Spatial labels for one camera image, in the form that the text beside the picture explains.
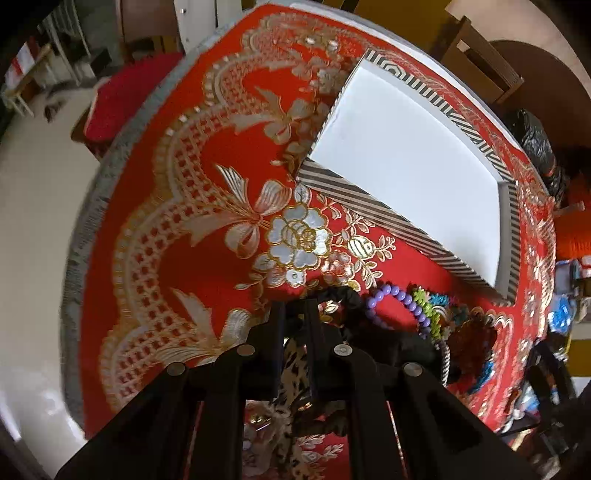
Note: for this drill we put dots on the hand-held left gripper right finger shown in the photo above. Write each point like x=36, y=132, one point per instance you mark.
x=313, y=355

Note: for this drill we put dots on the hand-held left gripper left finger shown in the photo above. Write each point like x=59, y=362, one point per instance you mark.
x=278, y=355

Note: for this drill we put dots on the leopard print scrunchie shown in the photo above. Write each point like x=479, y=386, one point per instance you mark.
x=293, y=378

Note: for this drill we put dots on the striped box with white inside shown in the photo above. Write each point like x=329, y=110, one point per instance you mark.
x=406, y=161

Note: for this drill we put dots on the red gold embroidered tablecloth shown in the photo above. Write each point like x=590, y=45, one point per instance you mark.
x=184, y=300

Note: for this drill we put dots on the black device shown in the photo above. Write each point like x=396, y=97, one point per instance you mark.
x=549, y=383

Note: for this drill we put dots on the orange ribbed panel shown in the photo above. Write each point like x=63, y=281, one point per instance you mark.
x=575, y=230

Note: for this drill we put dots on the red cushioned chair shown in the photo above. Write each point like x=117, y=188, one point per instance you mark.
x=124, y=101

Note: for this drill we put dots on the black plastic bag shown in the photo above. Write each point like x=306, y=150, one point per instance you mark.
x=535, y=147

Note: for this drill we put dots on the white board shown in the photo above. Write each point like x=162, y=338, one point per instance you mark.
x=196, y=23

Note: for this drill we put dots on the wooden chair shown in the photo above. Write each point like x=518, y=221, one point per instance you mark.
x=480, y=55

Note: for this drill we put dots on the dark brown round table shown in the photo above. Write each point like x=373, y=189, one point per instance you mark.
x=545, y=78

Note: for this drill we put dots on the red white box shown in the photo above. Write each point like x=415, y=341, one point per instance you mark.
x=23, y=57

